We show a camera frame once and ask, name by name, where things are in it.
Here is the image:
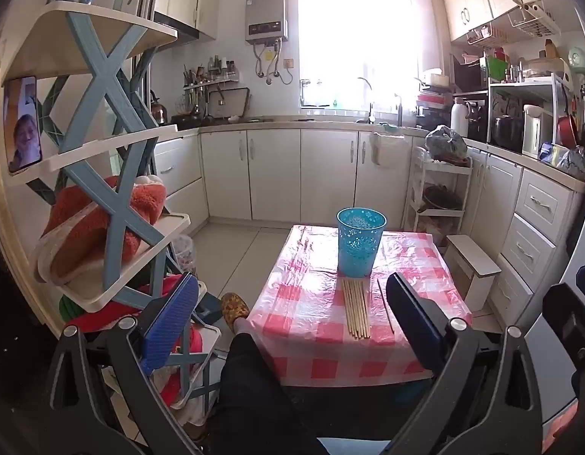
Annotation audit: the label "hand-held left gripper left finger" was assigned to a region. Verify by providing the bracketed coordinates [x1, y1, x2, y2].
[48, 272, 203, 455]

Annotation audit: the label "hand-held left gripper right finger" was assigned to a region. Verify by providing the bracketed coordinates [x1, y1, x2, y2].
[385, 271, 546, 455]

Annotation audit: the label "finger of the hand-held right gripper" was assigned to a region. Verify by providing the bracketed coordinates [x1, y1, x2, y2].
[551, 268, 585, 399]

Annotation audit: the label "row of wooden chopsticks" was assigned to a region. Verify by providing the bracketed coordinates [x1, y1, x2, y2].
[343, 277, 372, 340]

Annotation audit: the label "blue perforated plastic cup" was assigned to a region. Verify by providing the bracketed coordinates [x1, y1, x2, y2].
[336, 207, 387, 278]

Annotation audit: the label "dark thin chopstick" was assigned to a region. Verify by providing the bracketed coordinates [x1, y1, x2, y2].
[377, 279, 396, 335]

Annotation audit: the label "yellow patterned slipper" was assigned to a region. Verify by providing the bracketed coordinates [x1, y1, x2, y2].
[220, 292, 250, 335]

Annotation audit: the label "white step stool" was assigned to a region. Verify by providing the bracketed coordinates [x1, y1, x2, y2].
[444, 234, 502, 314]

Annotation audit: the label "pink checked tablecloth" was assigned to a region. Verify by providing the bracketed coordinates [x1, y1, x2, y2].
[247, 224, 473, 387]

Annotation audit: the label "person's dark trouser leg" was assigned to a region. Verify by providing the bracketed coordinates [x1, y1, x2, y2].
[205, 332, 331, 455]

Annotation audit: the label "white drawer cabinet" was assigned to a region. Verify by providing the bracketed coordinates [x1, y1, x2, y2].
[463, 144, 585, 314]

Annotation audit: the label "orange fluffy slipper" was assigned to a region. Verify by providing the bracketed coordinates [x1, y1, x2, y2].
[41, 175, 167, 266]

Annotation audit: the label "white tiered trolley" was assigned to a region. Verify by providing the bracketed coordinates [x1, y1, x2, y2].
[406, 147, 473, 235]

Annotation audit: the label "knotted plastic bag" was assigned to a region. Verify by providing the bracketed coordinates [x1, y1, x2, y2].
[425, 124, 468, 162]

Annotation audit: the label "foil snack bags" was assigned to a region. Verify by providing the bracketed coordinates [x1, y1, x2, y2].
[539, 142, 585, 181]

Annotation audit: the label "white base cabinet run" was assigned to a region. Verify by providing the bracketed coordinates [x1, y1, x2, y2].
[153, 126, 430, 223]

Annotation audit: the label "white thermos bottle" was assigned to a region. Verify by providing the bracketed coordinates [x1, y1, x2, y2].
[451, 97, 469, 138]

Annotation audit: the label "black pot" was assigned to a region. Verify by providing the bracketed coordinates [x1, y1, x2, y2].
[492, 115, 511, 147]

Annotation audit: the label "red pan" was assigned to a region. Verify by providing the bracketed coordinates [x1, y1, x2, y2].
[558, 114, 580, 150]

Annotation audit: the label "steel kettle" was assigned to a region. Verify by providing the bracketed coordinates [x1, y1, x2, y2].
[149, 91, 167, 124]

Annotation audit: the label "curved sink faucet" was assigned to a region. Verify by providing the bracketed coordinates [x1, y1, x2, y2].
[358, 77, 375, 123]

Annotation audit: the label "stack of food containers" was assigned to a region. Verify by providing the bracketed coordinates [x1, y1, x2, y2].
[416, 69, 452, 119]

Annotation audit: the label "blue and white shoe rack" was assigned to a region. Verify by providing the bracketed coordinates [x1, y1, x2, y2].
[0, 0, 222, 418]

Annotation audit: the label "smartphone with lit screen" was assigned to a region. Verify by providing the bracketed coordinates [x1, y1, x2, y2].
[3, 76, 43, 174]

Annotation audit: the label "white counter shelf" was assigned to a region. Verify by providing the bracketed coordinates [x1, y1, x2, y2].
[489, 73, 575, 152]

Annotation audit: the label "kitchen window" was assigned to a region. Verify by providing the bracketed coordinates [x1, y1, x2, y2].
[297, 0, 419, 110]

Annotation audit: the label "black range hood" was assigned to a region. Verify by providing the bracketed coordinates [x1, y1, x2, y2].
[153, 12, 201, 41]

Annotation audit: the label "silver gas water heater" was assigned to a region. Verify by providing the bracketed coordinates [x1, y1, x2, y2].
[245, 0, 289, 43]

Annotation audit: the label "wall utensil rack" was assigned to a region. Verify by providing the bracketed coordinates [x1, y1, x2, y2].
[183, 57, 239, 91]

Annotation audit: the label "hanging wire basket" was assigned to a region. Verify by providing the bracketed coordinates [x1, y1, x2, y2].
[508, 5, 561, 39]

